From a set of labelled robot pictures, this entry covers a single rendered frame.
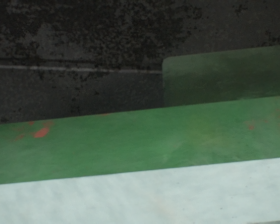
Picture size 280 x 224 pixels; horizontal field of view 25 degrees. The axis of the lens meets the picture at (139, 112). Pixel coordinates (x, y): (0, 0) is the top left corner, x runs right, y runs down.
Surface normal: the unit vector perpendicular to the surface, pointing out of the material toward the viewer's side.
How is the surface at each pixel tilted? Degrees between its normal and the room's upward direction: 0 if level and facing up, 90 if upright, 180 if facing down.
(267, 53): 90
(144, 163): 90
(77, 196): 90
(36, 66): 0
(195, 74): 90
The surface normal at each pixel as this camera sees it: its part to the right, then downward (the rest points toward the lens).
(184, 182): -0.11, -0.92
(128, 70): -0.02, 0.37
